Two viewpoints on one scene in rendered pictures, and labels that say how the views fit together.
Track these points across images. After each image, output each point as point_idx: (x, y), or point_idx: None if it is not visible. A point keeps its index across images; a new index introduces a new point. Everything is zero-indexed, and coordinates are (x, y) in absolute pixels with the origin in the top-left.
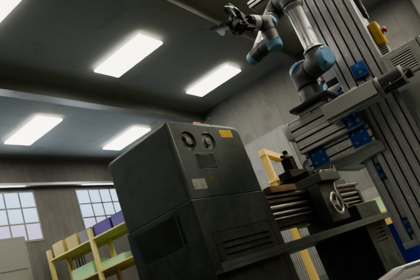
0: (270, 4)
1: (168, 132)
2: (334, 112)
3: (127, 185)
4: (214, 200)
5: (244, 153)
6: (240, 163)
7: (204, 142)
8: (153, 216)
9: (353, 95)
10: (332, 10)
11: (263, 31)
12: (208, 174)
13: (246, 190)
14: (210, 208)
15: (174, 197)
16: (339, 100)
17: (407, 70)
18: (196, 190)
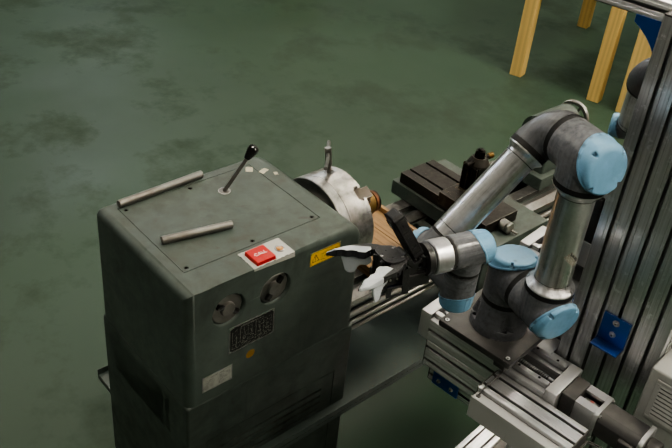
0: (544, 135)
1: (188, 314)
2: (484, 422)
3: (116, 276)
4: (234, 391)
5: (347, 274)
6: (328, 298)
7: (264, 292)
8: (139, 352)
9: (523, 441)
10: (667, 207)
11: (448, 272)
12: (243, 353)
13: (313, 342)
14: (220, 407)
15: (169, 380)
16: (501, 421)
17: None
18: (205, 391)
